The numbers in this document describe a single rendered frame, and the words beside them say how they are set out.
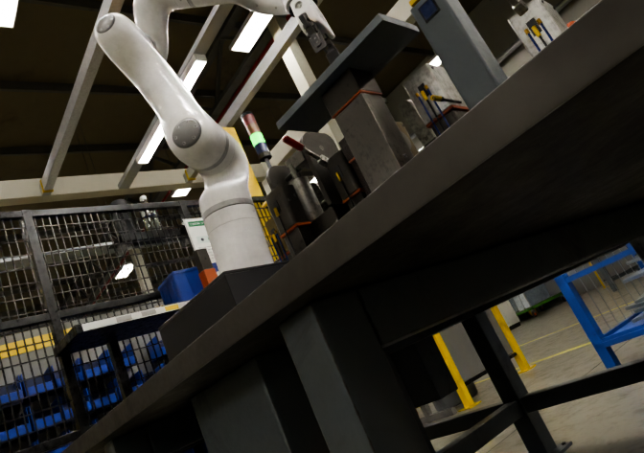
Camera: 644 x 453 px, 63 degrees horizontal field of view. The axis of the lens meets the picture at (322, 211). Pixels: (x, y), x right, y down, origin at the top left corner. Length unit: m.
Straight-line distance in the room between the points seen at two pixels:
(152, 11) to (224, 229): 0.65
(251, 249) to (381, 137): 0.36
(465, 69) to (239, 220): 0.55
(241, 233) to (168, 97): 0.39
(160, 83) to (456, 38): 0.71
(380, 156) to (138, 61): 0.66
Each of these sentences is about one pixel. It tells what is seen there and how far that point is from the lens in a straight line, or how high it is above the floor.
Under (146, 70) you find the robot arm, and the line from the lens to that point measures 1.41.
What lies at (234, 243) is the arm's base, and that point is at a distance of 1.14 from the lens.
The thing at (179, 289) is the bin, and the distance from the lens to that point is 2.00.
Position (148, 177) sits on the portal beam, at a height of 3.39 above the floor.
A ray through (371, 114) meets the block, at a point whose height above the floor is 1.03.
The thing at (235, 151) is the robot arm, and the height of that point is 1.14.
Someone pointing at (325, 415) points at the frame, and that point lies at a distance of 0.67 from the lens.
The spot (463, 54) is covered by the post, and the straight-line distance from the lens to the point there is 1.04.
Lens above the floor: 0.56
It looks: 17 degrees up
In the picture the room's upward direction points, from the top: 25 degrees counter-clockwise
